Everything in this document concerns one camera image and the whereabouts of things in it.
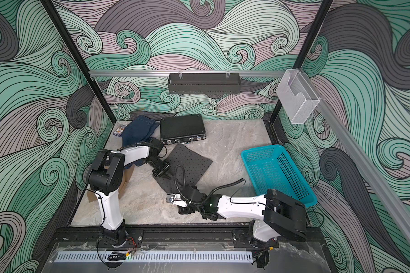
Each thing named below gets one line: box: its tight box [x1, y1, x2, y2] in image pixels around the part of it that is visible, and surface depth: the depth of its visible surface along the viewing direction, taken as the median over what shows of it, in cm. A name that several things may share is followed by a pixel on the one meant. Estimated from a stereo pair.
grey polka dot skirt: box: [152, 143, 213, 195], surface depth 97 cm
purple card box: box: [112, 124, 126, 138], surface depth 116 cm
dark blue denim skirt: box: [121, 114, 160, 148], surface depth 115 cm
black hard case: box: [160, 113, 207, 146], surface depth 113 cm
